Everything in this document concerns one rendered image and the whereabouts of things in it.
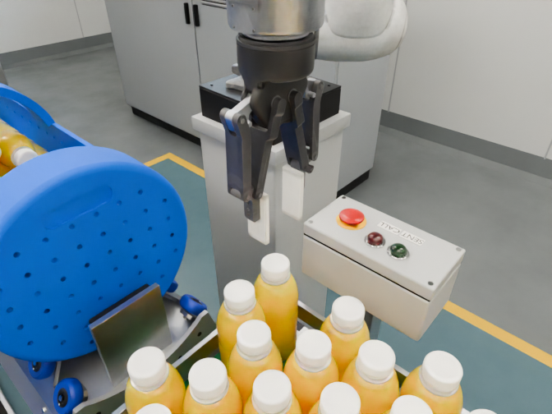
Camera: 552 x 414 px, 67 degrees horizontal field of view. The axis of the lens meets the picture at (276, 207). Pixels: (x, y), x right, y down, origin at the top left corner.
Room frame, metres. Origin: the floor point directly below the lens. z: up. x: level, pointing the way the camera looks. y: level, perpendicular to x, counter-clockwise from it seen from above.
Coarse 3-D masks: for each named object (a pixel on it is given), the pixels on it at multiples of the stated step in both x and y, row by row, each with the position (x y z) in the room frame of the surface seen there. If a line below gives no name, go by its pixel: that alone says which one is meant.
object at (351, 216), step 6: (342, 210) 0.50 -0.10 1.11; (348, 210) 0.50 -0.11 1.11; (354, 210) 0.50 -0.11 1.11; (342, 216) 0.48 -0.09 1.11; (348, 216) 0.48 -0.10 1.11; (354, 216) 0.48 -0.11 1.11; (360, 216) 0.48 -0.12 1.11; (348, 222) 0.47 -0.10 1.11; (354, 222) 0.47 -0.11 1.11; (360, 222) 0.47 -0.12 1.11
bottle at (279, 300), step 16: (256, 288) 0.41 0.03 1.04; (272, 288) 0.40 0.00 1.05; (288, 288) 0.40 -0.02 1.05; (272, 304) 0.39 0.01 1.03; (288, 304) 0.39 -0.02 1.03; (272, 320) 0.39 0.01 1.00; (288, 320) 0.39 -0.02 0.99; (272, 336) 0.39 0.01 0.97; (288, 336) 0.39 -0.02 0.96; (288, 352) 0.39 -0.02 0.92
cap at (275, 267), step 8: (264, 256) 0.43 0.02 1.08; (272, 256) 0.43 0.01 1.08; (280, 256) 0.43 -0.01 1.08; (264, 264) 0.41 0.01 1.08; (272, 264) 0.41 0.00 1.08; (280, 264) 0.41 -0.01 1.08; (288, 264) 0.41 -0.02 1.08; (264, 272) 0.41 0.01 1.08; (272, 272) 0.40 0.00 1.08; (280, 272) 0.40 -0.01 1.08; (288, 272) 0.41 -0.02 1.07; (272, 280) 0.40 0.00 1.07; (280, 280) 0.40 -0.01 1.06
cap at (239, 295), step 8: (240, 280) 0.38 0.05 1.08; (224, 288) 0.37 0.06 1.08; (232, 288) 0.37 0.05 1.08; (240, 288) 0.37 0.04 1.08; (248, 288) 0.37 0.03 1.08; (224, 296) 0.36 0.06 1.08; (232, 296) 0.36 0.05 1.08; (240, 296) 0.36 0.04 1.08; (248, 296) 0.36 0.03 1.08; (232, 304) 0.35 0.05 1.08; (240, 304) 0.35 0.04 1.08; (248, 304) 0.35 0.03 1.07
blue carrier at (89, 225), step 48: (0, 96) 0.96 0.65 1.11; (48, 144) 0.80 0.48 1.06; (0, 192) 0.38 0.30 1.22; (48, 192) 0.38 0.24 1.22; (96, 192) 0.42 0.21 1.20; (144, 192) 0.46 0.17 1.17; (0, 240) 0.33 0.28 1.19; (48, 240) 0.36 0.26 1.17; (96, 240) 0.40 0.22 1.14; (144, 240) 0.45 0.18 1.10; (0, 288) 0.32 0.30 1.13; (48, 288) 0.35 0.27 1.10; (96, 288) 0.39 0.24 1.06; (0, 336) 0.30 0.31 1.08; (48, 336) 0.33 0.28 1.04
